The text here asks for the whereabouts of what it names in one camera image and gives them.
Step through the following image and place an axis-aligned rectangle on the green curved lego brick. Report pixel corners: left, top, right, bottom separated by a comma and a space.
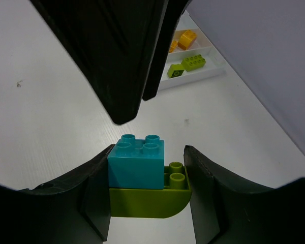
109, 162, 192, 219

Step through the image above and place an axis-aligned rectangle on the green square lego brick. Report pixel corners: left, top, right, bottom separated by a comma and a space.
167, 64, 185, 78

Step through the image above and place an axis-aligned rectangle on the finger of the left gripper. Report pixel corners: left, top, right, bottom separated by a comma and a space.
33, 1, 167, 125
142, 0, 192, 101

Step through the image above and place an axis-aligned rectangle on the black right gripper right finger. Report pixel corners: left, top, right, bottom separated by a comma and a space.
184, 145, 305, 243

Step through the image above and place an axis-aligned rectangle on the green long lego brick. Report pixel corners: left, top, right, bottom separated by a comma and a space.
181, 54, 206, 72

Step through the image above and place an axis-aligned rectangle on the yellow lego plate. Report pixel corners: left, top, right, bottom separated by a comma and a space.
168, 40, 178, 53

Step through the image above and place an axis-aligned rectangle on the white divided sorting tray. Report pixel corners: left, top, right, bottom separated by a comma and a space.
158, 11, 226, 90

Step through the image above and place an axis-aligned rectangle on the small blue lego brick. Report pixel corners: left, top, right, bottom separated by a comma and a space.
107, 134, 165, 190

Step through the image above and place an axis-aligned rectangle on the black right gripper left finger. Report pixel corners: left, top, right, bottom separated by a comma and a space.
0, 146, 112, 243

